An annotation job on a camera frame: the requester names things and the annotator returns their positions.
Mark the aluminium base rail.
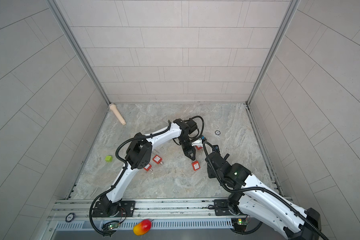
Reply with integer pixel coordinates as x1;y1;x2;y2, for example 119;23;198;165
44;196;295;240

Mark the green cube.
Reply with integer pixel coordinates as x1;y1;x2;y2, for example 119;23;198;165
105;155;113;163

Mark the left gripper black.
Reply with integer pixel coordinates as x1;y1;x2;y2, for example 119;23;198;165
178;136;199;161

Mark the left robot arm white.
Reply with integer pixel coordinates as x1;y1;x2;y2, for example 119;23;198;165
89;116;205;237

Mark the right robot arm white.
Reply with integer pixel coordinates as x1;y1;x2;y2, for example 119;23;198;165
197;138;327;240

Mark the red yellow mango toy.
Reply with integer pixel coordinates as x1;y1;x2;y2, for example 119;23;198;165
133;219;152;236

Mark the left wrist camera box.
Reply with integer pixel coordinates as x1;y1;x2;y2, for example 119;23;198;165
192;139;203;148

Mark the beige cylinder peg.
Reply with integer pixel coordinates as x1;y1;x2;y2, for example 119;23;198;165
109;104;126;126

